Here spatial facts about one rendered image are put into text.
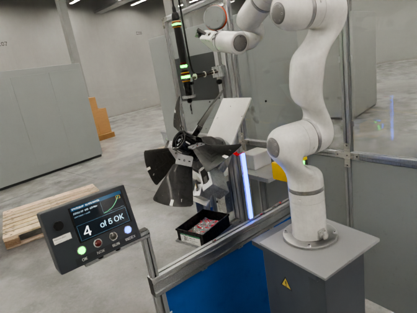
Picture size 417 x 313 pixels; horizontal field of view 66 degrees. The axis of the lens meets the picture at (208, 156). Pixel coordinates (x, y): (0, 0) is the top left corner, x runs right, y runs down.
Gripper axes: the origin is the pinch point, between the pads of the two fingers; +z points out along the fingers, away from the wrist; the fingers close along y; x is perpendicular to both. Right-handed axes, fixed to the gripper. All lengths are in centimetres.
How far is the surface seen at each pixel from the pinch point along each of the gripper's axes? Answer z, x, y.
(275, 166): -27, -32, 55
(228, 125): 19, -26, 50
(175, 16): 11.8, 2.5, -13.8
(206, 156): -13, -46, 26
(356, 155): -33, -3, 97
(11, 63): 1248, -207, -70
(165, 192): -1, -74, 25
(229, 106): 29, -15, 49
